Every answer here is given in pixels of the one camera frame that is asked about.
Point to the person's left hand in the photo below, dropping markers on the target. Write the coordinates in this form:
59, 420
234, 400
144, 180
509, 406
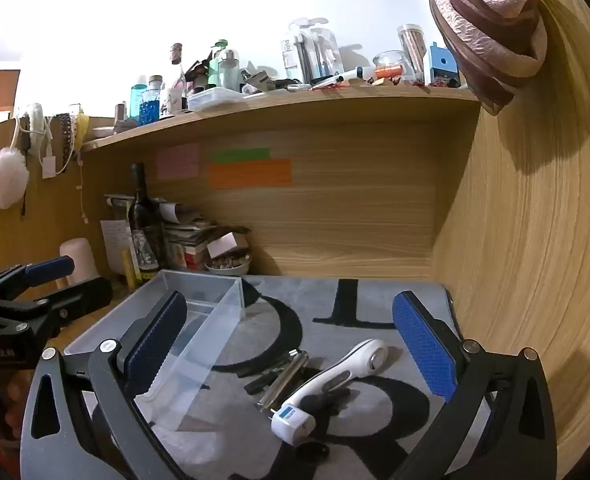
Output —
14, 405

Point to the yellow cloth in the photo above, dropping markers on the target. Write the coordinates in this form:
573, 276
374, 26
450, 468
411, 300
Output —
82, 127

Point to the clear lidded plastic container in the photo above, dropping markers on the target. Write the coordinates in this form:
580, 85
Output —
215, 99

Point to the grey mat with black letters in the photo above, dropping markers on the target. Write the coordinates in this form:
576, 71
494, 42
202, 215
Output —
235, 410

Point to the rolled paper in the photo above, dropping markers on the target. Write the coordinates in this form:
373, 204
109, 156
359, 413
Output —
120, 202

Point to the white marker pen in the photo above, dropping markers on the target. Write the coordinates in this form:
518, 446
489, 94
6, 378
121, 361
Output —
350, 76

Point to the clear bottle with silver cap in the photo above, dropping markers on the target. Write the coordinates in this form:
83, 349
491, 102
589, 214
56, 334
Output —
230, 72

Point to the gold sunscreen bottle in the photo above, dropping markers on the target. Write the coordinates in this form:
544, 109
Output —
130, 270

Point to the small white card box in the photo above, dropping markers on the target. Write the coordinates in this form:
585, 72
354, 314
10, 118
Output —
225, 246

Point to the glass jar with orange contents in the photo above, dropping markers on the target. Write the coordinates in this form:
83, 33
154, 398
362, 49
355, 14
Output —
392, 67

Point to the black lace band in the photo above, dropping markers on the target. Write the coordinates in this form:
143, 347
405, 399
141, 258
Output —
66, 135

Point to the white handheld massager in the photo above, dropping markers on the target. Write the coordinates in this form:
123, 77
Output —
345, 367

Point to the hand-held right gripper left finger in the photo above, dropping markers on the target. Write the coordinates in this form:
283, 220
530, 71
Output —
157, 345

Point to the white fluffy puff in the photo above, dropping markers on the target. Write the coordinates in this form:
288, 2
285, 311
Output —
6, 177

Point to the teal bottle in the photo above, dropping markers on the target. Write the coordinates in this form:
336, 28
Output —
137, 102

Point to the jar of blue liquid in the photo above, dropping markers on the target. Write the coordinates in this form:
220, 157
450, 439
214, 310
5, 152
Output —
151, 105

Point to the slim glass bottle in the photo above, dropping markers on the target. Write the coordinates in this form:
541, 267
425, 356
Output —
177, 67

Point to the green sticky note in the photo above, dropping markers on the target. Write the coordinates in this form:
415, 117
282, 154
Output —
240, 155

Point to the cream tumbler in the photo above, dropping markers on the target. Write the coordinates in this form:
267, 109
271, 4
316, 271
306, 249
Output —
79, 260

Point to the tall clear canister of sticks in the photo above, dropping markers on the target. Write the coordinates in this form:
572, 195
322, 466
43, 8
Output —
414, 52

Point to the blue box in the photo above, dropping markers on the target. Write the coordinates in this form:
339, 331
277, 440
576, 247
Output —
442, 62

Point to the green pump bottle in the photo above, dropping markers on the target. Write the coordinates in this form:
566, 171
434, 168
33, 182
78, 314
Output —
217, 65

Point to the silver metal cylinder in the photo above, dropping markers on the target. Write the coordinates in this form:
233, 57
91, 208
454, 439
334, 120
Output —
275, 390
292, 367

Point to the stack of books and papers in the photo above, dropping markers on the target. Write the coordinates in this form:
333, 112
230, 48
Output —
190, 240

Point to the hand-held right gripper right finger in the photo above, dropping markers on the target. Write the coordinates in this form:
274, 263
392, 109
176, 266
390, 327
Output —
422, 345

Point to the pink sticky note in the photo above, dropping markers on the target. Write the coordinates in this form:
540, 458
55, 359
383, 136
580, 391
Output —
177, 161

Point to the wooden shelf board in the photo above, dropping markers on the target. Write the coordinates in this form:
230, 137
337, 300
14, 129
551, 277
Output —
275, 105

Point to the grey metal stapler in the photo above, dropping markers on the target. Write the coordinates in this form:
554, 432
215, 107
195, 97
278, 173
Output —
257, 82

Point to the clear blister pack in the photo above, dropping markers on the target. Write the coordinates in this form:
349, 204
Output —
315, 55

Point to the black clip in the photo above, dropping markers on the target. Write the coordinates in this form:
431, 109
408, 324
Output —
265, 381

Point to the white printed mug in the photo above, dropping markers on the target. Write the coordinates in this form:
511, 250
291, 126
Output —
172, 102

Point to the bowl of stones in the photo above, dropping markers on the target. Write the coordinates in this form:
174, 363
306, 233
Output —
227, 265

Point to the clear plastic storage box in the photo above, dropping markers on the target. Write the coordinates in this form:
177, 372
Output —
210, 310

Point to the white plug adapter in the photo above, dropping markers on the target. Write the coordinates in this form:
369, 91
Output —
295, 422

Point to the dark wine bottle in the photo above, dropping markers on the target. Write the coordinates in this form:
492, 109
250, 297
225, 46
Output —
145, 230

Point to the white handwritten note paper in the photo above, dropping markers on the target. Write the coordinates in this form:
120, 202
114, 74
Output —
115, 245

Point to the orange sticky note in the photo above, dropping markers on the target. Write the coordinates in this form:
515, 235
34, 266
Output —
250, 174

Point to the pink hanging cloth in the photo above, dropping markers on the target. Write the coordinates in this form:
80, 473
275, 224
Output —
485, 35

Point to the black tool clutter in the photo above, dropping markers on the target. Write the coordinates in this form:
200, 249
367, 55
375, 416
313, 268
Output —
197, 75

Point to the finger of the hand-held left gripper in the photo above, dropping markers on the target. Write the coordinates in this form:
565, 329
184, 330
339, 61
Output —
82, 295
50, 267

